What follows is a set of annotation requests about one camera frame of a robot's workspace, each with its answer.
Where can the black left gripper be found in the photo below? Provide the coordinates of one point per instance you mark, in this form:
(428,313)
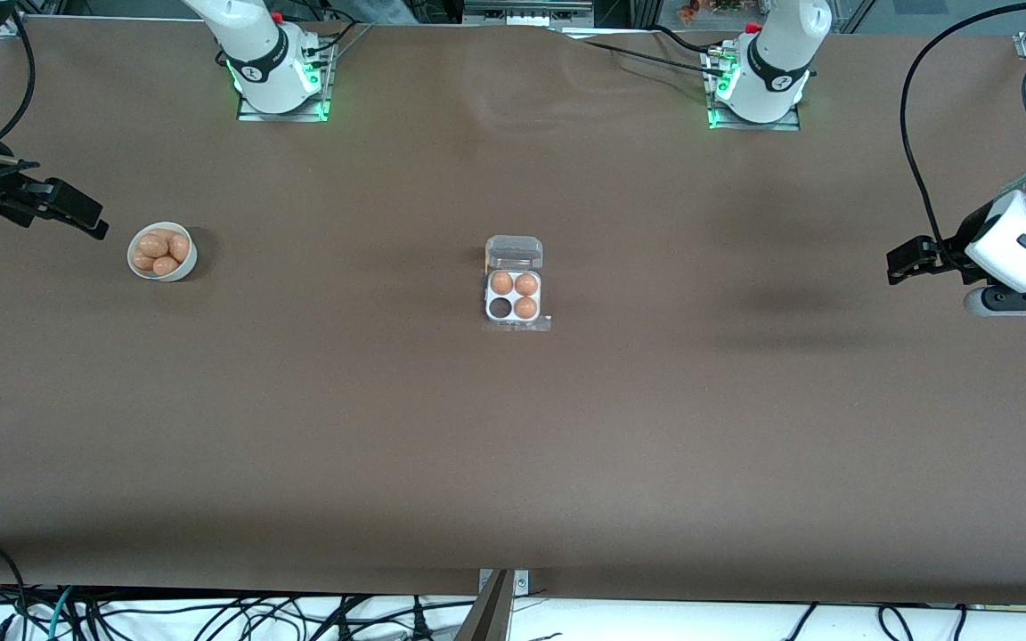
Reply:
(948,254)

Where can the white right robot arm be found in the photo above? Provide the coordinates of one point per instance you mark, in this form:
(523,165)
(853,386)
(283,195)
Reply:
(264,53)

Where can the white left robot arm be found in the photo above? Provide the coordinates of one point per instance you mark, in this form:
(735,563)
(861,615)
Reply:
(776,53)

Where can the clear plastic egg carton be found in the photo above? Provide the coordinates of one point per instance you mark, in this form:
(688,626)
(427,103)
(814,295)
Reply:
(513,254)

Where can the white round bowl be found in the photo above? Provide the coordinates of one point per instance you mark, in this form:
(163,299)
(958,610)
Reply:
(183,267)

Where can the brown table cover sheet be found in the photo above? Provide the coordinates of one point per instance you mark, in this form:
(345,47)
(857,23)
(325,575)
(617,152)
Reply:
(566,445)

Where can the grey metal rack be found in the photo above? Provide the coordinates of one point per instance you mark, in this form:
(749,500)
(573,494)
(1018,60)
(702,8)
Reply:
(526,11)

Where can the dark metal strut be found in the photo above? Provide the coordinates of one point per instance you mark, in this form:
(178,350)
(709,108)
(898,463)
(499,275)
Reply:
(486,619)

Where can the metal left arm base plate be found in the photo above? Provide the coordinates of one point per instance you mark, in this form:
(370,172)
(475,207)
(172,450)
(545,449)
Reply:
(785,125)

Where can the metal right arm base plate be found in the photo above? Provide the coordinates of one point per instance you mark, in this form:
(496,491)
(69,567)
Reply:
(250,111)

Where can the aluminium edge bracket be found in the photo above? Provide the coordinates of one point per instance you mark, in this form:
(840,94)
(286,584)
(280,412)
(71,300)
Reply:
(522,582)

